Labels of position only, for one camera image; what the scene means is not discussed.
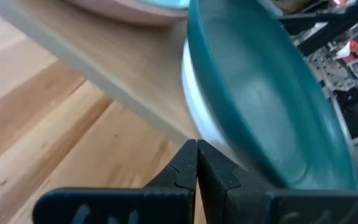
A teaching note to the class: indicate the teal round plate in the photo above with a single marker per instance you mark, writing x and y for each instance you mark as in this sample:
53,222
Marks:
259,93

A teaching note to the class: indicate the white pegboard panel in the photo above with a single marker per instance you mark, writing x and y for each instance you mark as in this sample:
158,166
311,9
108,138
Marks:
325,68

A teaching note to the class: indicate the pink round plate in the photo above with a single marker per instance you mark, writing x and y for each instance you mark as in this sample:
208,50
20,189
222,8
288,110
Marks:
126,12

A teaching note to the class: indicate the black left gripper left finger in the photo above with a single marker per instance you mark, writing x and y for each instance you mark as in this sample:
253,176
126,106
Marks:
179,174

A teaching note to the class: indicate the black metal frame bars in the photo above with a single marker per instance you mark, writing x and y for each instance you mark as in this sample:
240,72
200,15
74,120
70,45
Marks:
331,28

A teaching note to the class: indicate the white round plate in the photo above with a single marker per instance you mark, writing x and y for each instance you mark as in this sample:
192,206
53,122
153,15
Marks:
197,109

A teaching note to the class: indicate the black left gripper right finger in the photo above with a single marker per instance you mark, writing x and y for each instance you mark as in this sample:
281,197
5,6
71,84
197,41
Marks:
216,186

